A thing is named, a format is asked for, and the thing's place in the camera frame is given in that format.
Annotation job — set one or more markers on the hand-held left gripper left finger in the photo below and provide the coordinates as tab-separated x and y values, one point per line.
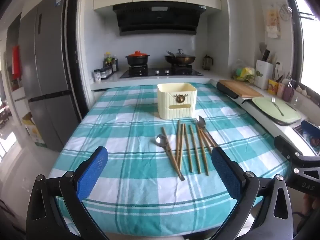
92	170

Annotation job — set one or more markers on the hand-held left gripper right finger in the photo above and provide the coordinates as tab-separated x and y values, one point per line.
227	172

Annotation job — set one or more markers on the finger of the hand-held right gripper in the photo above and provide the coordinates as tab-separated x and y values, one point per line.
285	145

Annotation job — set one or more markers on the bunch of wooden chopsticks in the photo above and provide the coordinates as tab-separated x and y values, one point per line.
178	152

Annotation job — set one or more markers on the silver metal spoon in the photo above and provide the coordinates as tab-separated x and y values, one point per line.
200	122
161	140

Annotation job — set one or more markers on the cream ribbed utensil holder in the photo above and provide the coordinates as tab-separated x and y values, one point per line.
170	97

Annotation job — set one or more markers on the person's right hand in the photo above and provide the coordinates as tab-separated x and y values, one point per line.
310	203

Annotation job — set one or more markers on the kitchen sink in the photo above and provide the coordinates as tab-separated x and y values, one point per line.
303	140

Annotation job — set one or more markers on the teal checked tablecloth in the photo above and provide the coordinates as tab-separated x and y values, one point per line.
125	142

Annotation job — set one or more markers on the green plate with fork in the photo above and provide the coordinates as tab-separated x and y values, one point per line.
265	107

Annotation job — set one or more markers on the purple cup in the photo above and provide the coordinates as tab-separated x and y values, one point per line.
288	94

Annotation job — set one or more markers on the pink cup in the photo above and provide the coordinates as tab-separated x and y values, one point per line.
280	89

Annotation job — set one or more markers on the yellow packet box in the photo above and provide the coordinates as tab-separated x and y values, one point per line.
272	87

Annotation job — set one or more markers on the cardboard box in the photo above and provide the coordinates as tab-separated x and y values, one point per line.
33	130

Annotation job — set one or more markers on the white knife block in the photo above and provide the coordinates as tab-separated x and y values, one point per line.
263	76

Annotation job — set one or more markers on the wooden cutting board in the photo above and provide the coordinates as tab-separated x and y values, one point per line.
240	87

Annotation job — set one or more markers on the yellow green plastic bags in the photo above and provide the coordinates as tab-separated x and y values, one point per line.
246	73

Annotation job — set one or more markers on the white seasoning jar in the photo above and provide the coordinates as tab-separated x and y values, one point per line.
97	76

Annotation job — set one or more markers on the window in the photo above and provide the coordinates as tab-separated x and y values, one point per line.
310	55

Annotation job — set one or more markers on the dark sauce bottle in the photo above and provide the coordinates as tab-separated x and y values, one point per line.
114	65

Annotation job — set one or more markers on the dark glass jug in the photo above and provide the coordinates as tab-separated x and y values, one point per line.
207	63

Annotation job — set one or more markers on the grey steel refrigerator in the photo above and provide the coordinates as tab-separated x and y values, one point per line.
50	67

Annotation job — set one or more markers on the yellow-capped oil bottle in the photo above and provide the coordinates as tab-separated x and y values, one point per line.
107	60

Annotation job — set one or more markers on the black glass gas hob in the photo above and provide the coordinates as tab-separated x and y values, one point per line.
160	73

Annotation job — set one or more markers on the black clay pot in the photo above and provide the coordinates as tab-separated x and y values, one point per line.
137	60

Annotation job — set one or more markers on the dark metal wok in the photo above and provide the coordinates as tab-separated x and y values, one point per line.
183	60

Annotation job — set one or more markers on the orange pot lid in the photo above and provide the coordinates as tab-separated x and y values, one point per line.
137	53

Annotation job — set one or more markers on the glass wok lid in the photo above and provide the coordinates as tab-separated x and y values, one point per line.
181	54

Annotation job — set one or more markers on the red hanging object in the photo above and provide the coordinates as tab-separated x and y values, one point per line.
16	62

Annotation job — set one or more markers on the black range hood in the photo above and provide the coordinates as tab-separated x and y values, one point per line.
157	20

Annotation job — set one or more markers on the white wall socket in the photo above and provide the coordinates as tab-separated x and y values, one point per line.
278	65

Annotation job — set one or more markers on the black door frame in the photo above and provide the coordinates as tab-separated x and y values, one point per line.
73	55

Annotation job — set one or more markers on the wall calendar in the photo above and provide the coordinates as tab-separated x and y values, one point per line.
273	20

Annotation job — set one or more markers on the round wall clock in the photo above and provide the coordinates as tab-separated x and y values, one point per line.
285	12

